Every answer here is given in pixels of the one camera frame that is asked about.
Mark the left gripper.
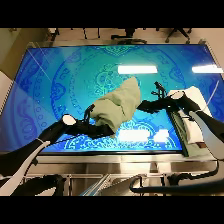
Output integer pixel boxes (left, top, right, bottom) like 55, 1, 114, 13
77, 121, 115, 139

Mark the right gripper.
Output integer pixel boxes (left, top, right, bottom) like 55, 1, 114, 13
136, 98, 170, 114

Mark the pale green shirt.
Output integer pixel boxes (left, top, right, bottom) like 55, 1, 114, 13
90, 77, 143, 138

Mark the dark green garment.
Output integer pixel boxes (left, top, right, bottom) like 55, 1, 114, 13
166, 109, 190, 158

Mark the white garment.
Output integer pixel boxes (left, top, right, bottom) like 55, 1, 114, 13
166, 85, 214, 146

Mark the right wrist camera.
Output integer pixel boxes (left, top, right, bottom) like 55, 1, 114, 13
151, 81, 168, 101

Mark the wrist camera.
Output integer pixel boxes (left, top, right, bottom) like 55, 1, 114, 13
83, 104, 96, 126
151, 81, 168, 101

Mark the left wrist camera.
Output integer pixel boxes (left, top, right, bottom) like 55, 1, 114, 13
83, 104, 96, 126

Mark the silver frame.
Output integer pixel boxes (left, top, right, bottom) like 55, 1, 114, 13
0, 151, 224, 197

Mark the black cable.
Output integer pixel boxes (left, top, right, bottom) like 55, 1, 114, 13
129, 174, 224, 196

